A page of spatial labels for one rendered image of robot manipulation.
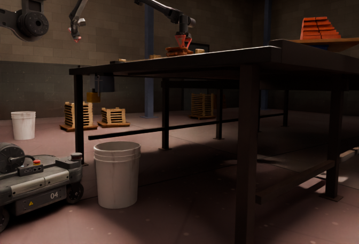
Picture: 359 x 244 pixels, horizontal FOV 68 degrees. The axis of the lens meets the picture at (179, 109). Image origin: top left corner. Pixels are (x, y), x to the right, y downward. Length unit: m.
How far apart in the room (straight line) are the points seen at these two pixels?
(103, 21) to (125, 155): 5.94
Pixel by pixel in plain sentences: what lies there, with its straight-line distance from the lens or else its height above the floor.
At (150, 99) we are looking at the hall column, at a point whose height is 0.45.
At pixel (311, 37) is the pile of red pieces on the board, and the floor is 1.10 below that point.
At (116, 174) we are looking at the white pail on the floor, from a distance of 1.72.
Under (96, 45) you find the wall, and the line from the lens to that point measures 7.20.
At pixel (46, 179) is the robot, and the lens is 1.73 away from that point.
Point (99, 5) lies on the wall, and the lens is 7.44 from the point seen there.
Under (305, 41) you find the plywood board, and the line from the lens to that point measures 1.77.
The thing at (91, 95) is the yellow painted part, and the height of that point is 0.68.
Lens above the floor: 0.76
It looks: 5 degrees down
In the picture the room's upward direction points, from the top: 1 degrees clockwise
